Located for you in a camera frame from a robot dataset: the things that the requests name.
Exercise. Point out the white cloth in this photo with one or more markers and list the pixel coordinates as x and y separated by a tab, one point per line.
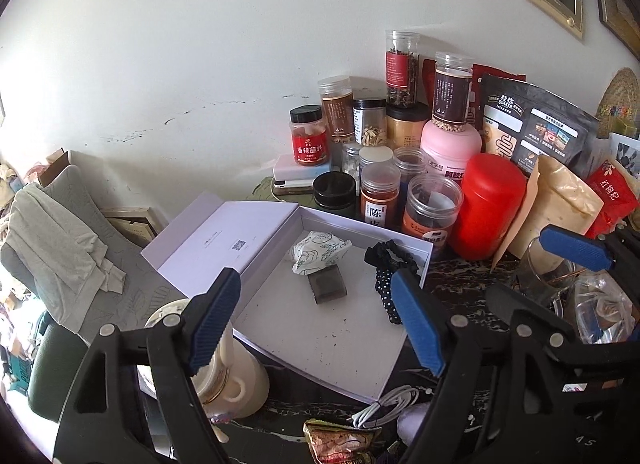
50	244

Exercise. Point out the white power bank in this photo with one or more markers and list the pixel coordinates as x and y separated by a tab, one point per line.
290	169

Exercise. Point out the lavender gift box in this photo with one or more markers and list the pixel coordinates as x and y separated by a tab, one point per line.
310	339

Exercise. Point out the gold phone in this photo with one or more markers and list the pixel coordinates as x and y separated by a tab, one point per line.
292	187

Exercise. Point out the clear jar dark red contents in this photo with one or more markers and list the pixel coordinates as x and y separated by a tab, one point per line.
410	162

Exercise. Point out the small grey square packet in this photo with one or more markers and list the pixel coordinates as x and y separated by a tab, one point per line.
327	284

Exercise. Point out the black polka dot scrunchie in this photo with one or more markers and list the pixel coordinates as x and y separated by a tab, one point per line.
386	301

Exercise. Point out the green chair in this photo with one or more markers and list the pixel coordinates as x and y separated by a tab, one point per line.
55	369

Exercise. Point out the beige picture frame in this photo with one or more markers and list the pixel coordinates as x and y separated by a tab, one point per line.
135	229

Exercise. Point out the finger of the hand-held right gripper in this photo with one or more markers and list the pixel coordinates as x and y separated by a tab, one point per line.
510	300
575	246

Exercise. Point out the clear glass mug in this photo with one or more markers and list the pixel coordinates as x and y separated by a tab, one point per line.
537	269

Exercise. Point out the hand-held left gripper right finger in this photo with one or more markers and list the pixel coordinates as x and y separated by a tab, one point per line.
420	324

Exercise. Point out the black stand-up pouch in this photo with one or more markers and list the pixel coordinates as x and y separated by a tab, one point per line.
545	129

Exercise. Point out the tall red label tea jar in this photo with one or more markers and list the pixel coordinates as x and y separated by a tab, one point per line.
400	69

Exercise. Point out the small clear jar white pieces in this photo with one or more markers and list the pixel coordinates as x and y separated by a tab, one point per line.
351	162

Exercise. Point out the gold jar black lid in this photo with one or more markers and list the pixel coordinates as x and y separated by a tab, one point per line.
407	129

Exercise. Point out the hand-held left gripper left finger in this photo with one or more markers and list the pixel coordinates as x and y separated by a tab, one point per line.
215	324

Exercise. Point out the round woven wall ornament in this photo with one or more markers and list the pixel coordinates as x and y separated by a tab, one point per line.
622	94

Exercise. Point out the dark wall picture frame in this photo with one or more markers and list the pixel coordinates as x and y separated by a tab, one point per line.
620	4

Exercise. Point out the dark red pouch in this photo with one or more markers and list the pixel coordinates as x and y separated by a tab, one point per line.
495	75

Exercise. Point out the squat black jar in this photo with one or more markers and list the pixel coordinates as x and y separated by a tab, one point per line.
334	191

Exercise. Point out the red goji berry bag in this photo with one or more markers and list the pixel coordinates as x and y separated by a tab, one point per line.
607	194

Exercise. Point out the wide clear jar orange label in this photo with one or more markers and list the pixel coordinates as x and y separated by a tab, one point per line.
430	209

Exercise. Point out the brown cardboard piece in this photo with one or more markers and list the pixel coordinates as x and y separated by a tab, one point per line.
55	167

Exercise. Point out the grey leaf pattern pillow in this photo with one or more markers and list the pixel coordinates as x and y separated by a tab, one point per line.
140	289

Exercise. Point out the white printed card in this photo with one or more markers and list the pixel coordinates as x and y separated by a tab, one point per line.
625	154

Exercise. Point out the brown label clear jar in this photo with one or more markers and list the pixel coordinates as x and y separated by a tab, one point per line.
337	112

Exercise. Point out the purple sachet with tassel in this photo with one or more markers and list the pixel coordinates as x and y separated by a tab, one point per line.
412	424

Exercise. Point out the gold cereal packet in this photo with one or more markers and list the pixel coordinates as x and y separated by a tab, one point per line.
340	444

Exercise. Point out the cream cartoon dog kettle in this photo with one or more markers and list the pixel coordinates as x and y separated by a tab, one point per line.
240	384

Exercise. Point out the kraft paper pouch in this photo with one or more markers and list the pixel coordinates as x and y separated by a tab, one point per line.
560	199

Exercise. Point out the white printed tissue packet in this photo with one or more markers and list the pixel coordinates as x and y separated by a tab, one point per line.
317	251

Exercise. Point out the pink jar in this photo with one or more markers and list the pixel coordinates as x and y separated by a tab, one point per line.
447	149

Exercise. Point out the clear plastic bag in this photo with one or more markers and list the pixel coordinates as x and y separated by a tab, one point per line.
600	304

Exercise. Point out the clear jar orange powder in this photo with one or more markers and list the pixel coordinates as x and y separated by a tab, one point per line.
380	199

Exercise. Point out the red canister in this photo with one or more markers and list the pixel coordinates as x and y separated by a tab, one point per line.
490	204

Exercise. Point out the black lid herb slice jar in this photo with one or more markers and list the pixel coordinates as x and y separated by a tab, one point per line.
370	124

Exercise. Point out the red label chili jar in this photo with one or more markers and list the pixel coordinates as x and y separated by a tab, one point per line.
309	144

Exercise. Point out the tall dark label bean jar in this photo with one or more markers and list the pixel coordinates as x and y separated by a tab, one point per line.
452	94

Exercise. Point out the clear jar white lid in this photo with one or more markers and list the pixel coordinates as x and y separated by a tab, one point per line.
376	155

